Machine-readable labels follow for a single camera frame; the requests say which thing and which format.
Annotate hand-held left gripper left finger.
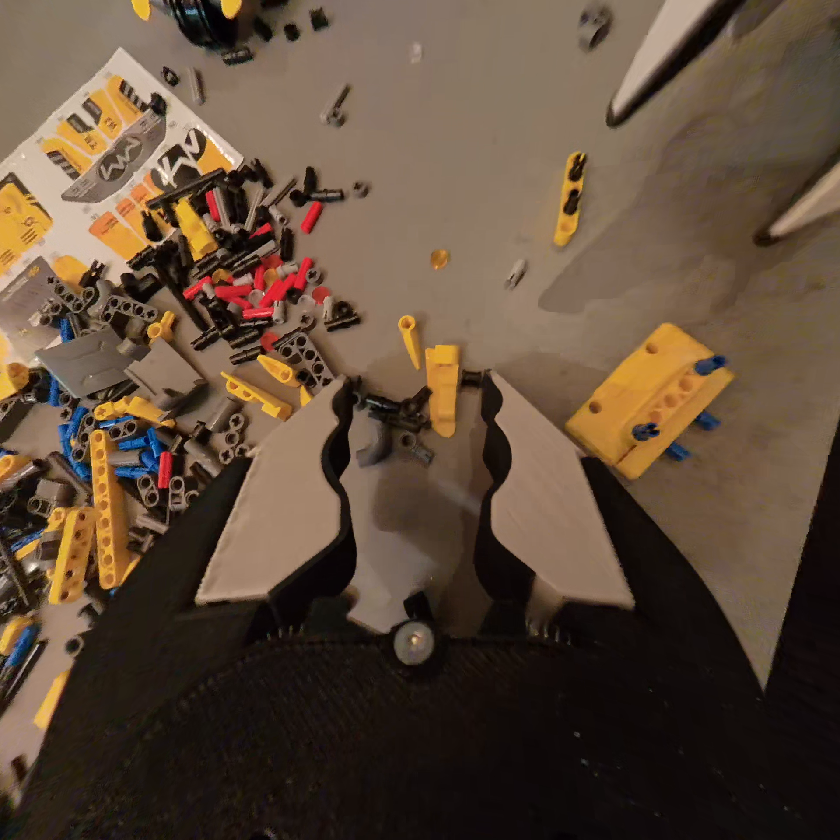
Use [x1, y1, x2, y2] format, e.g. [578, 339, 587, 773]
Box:
[194, 375, 358, 611]

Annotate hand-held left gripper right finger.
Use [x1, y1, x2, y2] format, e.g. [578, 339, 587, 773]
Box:
[472, 369, 636, 624]

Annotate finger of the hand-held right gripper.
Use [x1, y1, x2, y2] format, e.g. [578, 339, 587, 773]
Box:
[605, 0, 749, 129]
[753, 151, 840, 248]

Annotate black pin connector assembly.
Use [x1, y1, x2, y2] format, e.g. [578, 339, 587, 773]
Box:
[351, 384, 434, 434]

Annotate yellow thin beam black pins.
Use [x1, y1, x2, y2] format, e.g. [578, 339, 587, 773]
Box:
[553, 151, 588, 248]

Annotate dark grey pin connector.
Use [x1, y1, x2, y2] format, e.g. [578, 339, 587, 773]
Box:
[577, 5, 614, 50]

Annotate grey curved piece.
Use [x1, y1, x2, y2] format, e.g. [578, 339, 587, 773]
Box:
[356, 427, 395, 468]

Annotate yellow thin liftarm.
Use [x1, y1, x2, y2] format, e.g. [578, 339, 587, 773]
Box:
[220, 371, 293, 421]

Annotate yellow panel block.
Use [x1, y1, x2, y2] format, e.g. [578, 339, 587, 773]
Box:
[564, 322, 735, 481]

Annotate heap of blue yellow beams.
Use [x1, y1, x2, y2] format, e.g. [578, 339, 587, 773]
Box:
[0, 262, 342, 731]

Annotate yellow curved panel piece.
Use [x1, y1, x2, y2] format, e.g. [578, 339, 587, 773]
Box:
[424, 344, 462, 439]

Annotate long yellow holed beam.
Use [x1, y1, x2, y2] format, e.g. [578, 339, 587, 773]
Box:
[88, 428, 132, 589]

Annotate grey flat panel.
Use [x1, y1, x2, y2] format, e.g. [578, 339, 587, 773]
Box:
[125, 338, 210, 411]
[36, 328, 152, 400]

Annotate pile of small building pieces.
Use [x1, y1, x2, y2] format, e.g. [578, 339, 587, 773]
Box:
[128, 157, 362, 365]

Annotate short yellow holed beam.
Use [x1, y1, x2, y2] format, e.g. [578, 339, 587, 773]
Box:
[47, 507, 98, 605]

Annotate black fabric chair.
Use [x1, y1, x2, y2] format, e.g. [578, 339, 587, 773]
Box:
[764, 423, 840, 723]

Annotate black tee connector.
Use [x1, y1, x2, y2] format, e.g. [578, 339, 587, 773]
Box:
[290, 167, 345, 207]

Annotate grey printed leaflet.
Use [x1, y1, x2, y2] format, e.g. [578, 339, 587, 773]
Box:
[0, 255, 89, 358]

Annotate grey axle with connector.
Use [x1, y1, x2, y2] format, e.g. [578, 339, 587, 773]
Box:
[319, 84, 352, 127]

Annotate yellow black sticker sheet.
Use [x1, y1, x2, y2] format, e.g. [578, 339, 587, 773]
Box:
[0, 47, 245, 283]

